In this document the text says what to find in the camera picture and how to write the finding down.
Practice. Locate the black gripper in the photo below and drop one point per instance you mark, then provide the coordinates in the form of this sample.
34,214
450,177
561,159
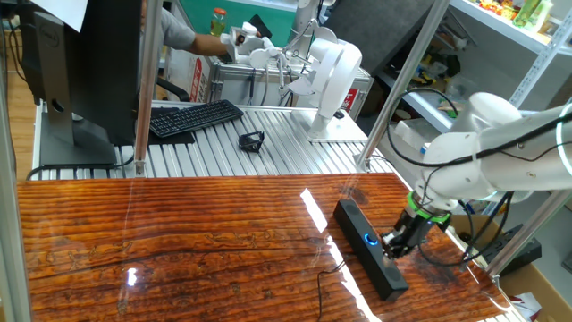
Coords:
415,230

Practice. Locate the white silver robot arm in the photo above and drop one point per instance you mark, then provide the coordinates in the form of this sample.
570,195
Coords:
491,147

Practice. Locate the black speaker bar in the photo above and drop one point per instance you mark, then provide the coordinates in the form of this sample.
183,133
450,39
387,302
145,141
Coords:
373,264

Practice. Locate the silver haptic device plate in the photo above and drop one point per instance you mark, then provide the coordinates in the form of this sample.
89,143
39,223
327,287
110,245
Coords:
344,132

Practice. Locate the black power strip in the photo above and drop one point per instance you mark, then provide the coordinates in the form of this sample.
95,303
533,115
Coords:
518,250

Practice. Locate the brown cardboard box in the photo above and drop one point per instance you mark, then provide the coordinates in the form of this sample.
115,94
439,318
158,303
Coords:
549,290

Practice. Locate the small black phone stand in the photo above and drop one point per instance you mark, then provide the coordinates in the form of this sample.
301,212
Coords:
245,144

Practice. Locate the white haptic control device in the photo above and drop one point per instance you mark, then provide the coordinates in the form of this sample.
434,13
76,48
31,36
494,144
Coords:
333,76

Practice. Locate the glossy wood grain mat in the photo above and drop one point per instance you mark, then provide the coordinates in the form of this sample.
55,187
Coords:
179,246

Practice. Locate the dark gray foam panel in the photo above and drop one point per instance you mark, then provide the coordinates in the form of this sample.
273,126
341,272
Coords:
380,27

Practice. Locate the aluminium equipment case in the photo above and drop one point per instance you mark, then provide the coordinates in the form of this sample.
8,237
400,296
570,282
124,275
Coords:
232,85

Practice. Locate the black keyboard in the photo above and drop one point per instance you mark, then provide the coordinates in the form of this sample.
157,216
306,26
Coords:
192,117

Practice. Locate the white metal shelf rack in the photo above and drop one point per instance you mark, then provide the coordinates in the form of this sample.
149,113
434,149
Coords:
500,29

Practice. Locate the black desk pad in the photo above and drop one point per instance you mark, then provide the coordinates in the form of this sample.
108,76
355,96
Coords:
172,139

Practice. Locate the white carton with red print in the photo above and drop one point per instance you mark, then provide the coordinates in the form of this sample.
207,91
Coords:
183,73

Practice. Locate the black chair armrest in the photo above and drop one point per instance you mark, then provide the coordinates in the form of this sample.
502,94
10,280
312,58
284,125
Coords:
172,87

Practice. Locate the glass jar with orange lid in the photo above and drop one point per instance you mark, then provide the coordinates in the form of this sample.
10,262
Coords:
218,24

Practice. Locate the man in gray shirt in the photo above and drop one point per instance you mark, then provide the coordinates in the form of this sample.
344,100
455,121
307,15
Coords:
176,33

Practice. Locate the black Dell monitor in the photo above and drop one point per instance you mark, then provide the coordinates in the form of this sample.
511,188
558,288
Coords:
107,67

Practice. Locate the white paper sheet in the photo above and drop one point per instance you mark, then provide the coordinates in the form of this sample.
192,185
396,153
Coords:
62,11

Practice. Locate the aluminium frame post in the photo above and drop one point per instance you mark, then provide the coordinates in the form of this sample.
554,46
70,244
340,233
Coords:
527,232
149,89
11,223
402,85

